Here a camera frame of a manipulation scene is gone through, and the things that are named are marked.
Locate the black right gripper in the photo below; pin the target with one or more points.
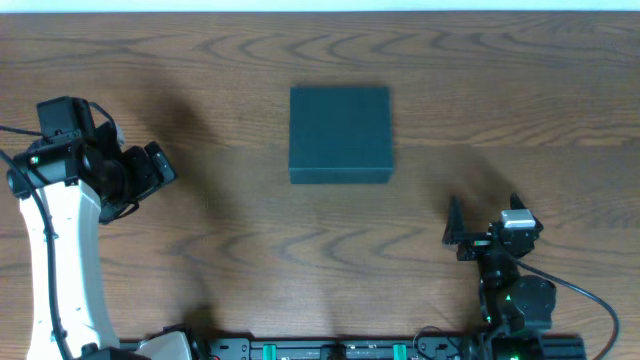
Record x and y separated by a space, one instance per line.
476 244

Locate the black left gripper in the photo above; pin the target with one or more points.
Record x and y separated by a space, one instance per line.
151 167

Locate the black gift box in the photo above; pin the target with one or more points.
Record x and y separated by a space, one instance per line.
340 135

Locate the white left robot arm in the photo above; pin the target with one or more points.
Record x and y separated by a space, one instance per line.
71 319

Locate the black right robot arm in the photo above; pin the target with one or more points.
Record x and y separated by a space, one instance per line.
513 304

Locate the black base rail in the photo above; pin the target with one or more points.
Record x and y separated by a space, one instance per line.
429 346

